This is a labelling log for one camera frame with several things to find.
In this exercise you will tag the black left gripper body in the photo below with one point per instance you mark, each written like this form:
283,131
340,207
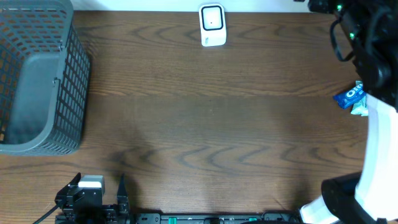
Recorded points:
107,217

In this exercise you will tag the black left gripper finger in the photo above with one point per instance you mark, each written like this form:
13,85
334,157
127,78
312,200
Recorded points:
74,182
122,196

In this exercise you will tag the blue Oreo cookie pack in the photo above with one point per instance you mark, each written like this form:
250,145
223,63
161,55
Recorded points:
349,98

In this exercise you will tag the mint green wipes pack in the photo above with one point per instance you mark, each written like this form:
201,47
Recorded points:
360,106

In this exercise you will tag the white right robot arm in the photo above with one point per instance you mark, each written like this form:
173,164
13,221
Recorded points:
365,32

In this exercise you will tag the grey plastic mesh basket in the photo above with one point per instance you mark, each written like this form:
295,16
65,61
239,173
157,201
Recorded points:
45,75

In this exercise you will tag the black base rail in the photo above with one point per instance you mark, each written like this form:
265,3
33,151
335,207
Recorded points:
226,218

